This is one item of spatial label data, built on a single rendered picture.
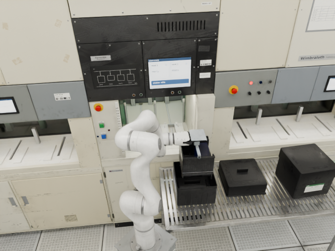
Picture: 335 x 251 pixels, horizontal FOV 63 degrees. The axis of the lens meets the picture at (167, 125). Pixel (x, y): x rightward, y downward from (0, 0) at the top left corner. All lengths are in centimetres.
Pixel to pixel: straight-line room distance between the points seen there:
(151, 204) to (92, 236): 148
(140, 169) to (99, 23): 90
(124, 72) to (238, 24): 79
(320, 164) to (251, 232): 106
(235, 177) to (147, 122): 96
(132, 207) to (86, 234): 144
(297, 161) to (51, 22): 183
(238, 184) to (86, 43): 139
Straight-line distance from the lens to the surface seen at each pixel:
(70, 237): 296
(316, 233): 311
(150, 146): 127
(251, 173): 217
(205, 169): 184
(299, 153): 222
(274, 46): 202
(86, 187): 249
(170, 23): 177
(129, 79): 188
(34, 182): 254
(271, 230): 297
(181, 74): 188
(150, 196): 147
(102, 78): 189
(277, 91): 216
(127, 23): 176
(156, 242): 184
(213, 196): 200
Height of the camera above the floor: 231
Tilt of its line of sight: 34 degrees down
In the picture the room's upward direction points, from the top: 2 degrees counter-clockwise
